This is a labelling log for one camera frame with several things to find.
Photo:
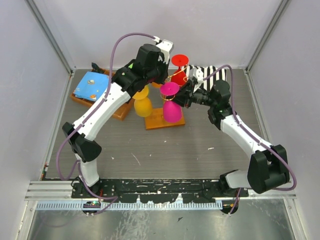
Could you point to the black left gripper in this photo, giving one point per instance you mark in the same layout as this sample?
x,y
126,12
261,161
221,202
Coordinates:
x,y
165,67

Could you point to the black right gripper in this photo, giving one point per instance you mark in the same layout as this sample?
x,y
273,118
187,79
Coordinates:
x,y
185,94

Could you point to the pink plastic wine glass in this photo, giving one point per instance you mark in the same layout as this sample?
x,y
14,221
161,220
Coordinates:
x,y
172,112

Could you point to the red plastic wine glass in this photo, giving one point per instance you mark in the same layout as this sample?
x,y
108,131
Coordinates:
x,y
179,76

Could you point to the gold wire glass rack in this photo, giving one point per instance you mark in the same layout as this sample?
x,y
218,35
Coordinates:
x,y
156,119

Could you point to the yellow plastic wine glass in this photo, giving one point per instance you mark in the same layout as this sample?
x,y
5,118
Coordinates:
x,y
142,104

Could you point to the orange plastic wine glass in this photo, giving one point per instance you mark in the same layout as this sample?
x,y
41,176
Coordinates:
x,y
156,85

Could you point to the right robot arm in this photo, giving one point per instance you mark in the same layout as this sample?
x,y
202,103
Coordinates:
x,y
267,163

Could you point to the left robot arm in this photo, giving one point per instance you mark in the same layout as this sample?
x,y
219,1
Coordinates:
x,y
150,65

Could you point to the black white striped cloth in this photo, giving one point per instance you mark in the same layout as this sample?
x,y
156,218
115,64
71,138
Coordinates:
x,y
208,70

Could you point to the dark patterned cloth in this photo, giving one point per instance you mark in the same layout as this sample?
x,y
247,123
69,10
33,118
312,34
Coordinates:
x,y
96,68

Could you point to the blue patterned cloth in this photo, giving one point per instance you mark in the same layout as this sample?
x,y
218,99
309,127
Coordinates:
x,y
92,86

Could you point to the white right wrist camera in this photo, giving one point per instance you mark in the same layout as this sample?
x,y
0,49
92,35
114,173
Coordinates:
x,y
196,76

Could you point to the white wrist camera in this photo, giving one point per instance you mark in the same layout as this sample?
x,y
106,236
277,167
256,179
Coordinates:
x,y
196,76
165,46

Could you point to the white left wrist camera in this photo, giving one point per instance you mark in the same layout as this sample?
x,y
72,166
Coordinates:
x,y
165,46

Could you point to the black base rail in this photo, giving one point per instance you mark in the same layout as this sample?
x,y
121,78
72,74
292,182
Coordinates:
x,y
160,191

